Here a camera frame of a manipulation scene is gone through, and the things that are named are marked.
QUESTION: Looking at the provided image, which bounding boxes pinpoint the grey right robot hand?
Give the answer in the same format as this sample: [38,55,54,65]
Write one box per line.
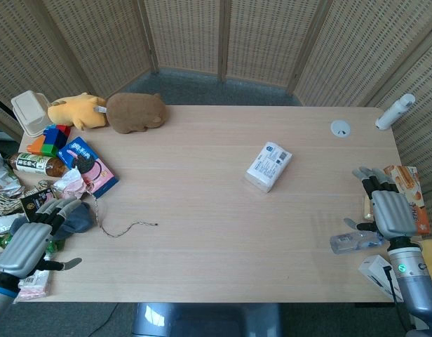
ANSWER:
[343,166,419,241]

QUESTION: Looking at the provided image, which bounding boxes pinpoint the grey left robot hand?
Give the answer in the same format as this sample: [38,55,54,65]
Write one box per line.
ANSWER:
[0,196,83,281]

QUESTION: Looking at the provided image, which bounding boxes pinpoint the white tissue pack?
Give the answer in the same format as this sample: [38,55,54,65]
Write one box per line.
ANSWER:
[244,140,294,194]

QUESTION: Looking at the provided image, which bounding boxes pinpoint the orange biscuit box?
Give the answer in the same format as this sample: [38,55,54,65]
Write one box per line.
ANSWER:
[382,164,431,237]

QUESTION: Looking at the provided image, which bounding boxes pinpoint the white label card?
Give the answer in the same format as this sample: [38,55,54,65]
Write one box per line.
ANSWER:
[0,215,20,235]

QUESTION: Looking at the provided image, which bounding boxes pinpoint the pink packet with barcode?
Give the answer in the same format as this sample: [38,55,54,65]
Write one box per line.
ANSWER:
[13,269,53,302]

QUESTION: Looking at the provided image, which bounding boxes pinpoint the black snack packet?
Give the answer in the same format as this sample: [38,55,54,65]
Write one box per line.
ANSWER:
[19,187,60,223]

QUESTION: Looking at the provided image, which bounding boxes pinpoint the clear plastic bottle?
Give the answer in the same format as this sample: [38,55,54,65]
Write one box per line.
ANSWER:
[329,229,386,254]

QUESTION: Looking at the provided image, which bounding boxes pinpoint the grey cloth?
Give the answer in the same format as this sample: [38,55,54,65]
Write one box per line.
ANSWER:
[8,202,95,244]

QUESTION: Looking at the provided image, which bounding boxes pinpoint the white cardboard box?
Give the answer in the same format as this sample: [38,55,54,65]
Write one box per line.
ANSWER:
[357,254,405,303]

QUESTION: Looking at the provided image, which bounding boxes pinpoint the crumpled snack bag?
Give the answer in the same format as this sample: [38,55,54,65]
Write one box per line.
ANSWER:
[0,150,23,198]

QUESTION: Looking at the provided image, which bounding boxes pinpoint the pink white crumpled wrapper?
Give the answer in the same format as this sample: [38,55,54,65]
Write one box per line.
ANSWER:
[52,167,95,202]

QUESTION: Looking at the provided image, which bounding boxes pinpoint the white spray bottle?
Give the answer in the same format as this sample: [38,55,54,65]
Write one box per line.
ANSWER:
[374,93,416,131]

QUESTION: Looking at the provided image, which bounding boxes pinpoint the blue cookie box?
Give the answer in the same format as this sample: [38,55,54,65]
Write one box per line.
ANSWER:
[56,136,120,199]

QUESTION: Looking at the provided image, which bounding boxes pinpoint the colourful toy blocks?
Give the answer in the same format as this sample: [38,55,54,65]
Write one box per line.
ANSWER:
[26,124,73,158]

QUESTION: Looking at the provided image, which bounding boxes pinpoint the beige takeaway food box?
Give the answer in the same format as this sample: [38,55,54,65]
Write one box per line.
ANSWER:
[11,90,53,136]

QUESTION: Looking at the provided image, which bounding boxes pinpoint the yellow plush toy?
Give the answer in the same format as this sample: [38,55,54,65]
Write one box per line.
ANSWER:
[47,92,109,131]

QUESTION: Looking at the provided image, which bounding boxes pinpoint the brown capybara plush toy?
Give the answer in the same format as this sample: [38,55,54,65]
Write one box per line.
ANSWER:
[104,92,169,136]

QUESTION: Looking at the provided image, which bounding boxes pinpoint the grey robot torso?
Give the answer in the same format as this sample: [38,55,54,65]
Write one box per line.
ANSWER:
[130,302,284,337]

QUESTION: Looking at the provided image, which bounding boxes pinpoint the woven bamboo folding screen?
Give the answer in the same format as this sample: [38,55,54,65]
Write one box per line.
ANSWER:
[0,0,432,192]

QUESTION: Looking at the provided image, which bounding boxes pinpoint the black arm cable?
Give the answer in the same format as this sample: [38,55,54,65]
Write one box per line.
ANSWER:
[382,265,415,331]

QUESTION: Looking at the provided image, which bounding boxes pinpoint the braided beige rope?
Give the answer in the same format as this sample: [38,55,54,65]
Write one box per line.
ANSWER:
[83,182,159,239]

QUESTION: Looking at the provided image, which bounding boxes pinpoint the white table cable grommet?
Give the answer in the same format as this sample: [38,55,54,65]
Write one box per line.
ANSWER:
[330,119,353,139]

